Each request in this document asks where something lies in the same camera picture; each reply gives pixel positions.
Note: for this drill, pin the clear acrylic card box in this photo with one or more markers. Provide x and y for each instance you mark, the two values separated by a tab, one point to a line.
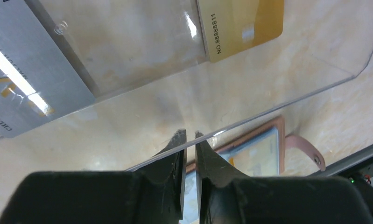
152	77

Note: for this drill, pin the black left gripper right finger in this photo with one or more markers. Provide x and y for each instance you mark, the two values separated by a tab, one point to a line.
228	196

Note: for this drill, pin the gold vip card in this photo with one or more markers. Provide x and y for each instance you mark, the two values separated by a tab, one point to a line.
233	26
259	156

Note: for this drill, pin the brown leather card holder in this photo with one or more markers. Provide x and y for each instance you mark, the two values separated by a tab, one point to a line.
190	212

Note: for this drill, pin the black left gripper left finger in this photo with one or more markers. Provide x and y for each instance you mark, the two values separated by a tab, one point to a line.
152	194

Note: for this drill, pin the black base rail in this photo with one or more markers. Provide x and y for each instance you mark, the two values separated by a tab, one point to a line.
358	168

